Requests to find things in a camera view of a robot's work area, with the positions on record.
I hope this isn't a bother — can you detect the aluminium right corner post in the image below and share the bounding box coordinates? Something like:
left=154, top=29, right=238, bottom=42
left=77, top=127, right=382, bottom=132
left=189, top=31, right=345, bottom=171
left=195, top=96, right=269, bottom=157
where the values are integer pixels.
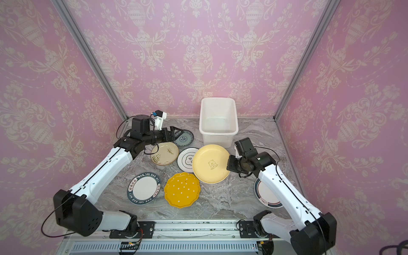
left=274, top=0, right=341, bottom=122

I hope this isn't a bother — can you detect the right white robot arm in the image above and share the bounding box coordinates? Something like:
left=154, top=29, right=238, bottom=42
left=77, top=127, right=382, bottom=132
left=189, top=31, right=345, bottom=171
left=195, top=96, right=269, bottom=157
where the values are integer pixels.
left=227, top=152, right=337, bottom=255

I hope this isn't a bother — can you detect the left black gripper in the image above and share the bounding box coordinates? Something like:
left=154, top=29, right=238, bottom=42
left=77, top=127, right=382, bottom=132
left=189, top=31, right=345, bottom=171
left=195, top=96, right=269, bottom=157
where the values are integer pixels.
left=142, top=125, right=184, bottom=146

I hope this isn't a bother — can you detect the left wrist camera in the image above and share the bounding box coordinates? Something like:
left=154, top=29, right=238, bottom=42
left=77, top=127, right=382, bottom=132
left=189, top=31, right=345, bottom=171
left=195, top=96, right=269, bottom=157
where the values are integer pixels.
left=151, top=110, right=167, bottom=130

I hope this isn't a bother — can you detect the white plastic bin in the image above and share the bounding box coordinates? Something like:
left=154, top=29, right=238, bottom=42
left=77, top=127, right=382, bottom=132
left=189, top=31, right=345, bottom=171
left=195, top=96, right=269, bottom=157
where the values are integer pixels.
left=199, top=97, right=239, bottom=148

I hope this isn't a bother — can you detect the aluminium left corner post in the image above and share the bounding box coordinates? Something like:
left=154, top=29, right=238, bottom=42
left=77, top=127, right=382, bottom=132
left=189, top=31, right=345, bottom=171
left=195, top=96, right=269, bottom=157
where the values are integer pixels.
left=51, top=0, right=128, bottom=120

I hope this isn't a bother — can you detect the pale yellow round plate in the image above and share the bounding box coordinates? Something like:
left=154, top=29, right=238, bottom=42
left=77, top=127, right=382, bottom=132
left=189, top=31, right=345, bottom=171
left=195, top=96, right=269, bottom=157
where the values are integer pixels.
left=192, top=144, right=230, bottom=184

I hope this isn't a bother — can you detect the yellow polka dot plate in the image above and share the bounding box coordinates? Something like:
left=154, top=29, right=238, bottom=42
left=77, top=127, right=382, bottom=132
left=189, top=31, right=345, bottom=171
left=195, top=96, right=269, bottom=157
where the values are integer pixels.
left=164, top=172, right=201, bottom=209

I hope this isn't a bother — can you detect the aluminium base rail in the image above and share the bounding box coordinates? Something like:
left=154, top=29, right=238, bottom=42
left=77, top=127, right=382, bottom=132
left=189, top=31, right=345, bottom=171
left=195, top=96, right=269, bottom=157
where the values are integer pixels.
left=57, top=220, right=296, bottom=255

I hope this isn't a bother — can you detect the cream plate with plant motif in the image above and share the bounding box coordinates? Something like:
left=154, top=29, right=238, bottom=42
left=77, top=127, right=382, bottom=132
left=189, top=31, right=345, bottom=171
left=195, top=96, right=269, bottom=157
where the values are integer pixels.
left=150, top=142, right=179, bottom=166

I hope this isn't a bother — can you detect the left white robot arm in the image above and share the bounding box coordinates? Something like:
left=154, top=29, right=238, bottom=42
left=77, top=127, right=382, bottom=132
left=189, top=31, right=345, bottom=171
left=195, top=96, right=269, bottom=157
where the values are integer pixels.
left=50, top=126, right=184, bottom=238

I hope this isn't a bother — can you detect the white plate green lettered rim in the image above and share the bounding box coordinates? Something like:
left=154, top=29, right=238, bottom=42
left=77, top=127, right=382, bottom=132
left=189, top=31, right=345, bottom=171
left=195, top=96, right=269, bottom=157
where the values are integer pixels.
left=126, top=172, right=161, bottom=205

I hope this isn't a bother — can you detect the white plate red green rim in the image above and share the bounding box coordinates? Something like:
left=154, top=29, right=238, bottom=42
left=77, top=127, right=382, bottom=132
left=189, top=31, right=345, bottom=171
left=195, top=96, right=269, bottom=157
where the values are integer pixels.
left=254, top=178, right=283, bottom=209

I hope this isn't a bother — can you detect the aluminium corner post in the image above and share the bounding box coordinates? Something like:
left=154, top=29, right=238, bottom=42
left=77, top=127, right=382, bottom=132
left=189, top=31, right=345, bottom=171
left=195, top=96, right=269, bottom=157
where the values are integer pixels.
left=274, top=0, right=341, bottom=122
left=51, top=0, right=128, bottom=120

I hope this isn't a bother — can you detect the white plate black rim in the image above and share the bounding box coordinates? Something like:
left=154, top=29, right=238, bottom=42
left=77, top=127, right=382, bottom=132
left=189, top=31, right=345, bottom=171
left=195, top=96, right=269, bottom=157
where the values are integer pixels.
left=177, top=147, right=199, bottom=173

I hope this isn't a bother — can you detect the small teal patterned plate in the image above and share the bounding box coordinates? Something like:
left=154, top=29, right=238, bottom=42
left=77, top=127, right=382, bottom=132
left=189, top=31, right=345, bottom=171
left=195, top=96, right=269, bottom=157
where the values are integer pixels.
left=177, top=130, right=194, bottom=147

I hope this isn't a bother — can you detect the white vented strip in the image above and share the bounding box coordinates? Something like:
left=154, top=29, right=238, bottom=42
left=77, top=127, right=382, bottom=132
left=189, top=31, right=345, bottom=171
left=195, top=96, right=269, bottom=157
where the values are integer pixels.
left=63, top=241, right=259, bottom=255

